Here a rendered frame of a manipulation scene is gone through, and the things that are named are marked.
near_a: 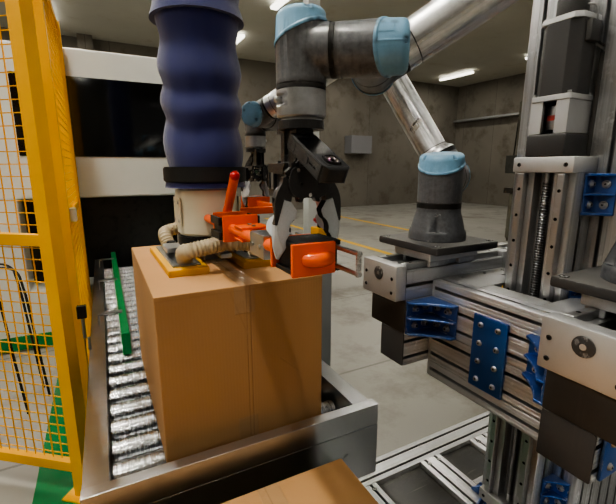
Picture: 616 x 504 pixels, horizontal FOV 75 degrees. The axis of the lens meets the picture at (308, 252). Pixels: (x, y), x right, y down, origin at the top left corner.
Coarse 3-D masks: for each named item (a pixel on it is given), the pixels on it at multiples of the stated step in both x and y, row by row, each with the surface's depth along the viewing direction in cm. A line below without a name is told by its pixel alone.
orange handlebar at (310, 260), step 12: (264, 204) 142; (204, 216) 107; (228, 228) 88; (240, 228) 81; (252, 228) 81; (264, 228) 82; (240, 240) 82; (324, 252) 59; (312, 264) 58; (324, 264) 58
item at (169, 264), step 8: (152, 248) 123; (160, 248) 120; (160, 256) 112; (168, 256) 109; (160, 264) 107; (168, 264) 102; (176, 264) 100; (184, 264) 100; (192, 264) 101; (200, 264) 102; (168, 272) 96; (176, 272) 97; (184, 272) 98; (192, 272) 99; (200, 272) 100; (208, 272) 101
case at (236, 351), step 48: (144, 288) 99; (192, 288) 88; (240, 288) 90; (288, 288) 96; (144, 336) 117; (192, 336) 87; (240, 336) 93; (288, 336) 99; (192, 384) 89; (240, 384) 95; (288, 384) 101; (192, 432) 92; (240, 432) 97
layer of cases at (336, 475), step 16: (336, 464) 94; (288, 480) 89; (304, 480) 89; (320, 480) 89; (336, 480) 89; (352, 480) 89; (240, 496) 85; (256, 496) 85; (272, 496) 85; (288, 496) 85; (304, 496) 85; (320, 496) 85; (336, 496) 85; (352, 496) 85; (368, 496) 85
